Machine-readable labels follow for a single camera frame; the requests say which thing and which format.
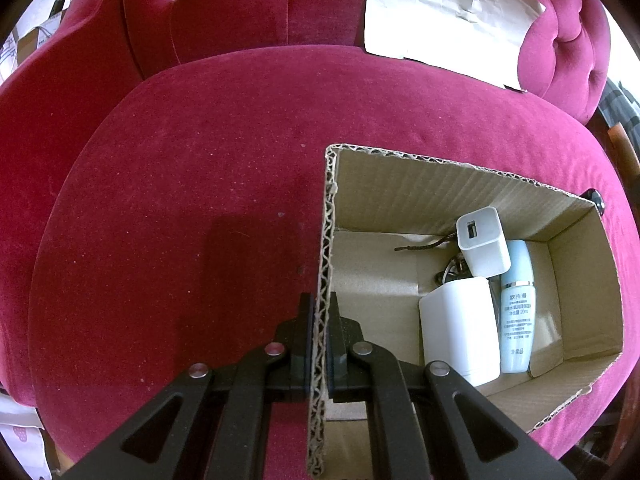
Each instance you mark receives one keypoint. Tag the white paper sheet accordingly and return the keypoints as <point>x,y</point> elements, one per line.
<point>430,10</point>

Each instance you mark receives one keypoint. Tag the cardboard box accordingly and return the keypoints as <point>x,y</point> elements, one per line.
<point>380,280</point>

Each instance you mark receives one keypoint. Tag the background cardboard boxes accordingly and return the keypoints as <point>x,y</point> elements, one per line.
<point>32,40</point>

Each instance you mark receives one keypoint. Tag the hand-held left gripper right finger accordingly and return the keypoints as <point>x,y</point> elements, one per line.
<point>338,360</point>

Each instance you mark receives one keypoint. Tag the white printed paper bag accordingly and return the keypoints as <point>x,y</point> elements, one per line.
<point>20,440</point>

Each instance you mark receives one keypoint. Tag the black round knob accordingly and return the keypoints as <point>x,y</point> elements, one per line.
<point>595,197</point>

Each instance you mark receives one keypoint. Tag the light blue lotion bottle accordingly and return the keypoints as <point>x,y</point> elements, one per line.
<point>517,320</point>

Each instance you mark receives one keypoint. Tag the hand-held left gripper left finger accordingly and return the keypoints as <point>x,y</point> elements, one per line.
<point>303,330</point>

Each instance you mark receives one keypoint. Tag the plaid cloth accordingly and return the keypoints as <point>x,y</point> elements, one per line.
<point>622,107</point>

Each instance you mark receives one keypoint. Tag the red velvet armchair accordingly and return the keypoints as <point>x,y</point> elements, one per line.
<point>200,185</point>

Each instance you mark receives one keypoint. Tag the white charger plug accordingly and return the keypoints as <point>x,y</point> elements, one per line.
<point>482,255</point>

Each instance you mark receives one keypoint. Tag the white rounded plastic container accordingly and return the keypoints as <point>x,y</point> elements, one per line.
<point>460,325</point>

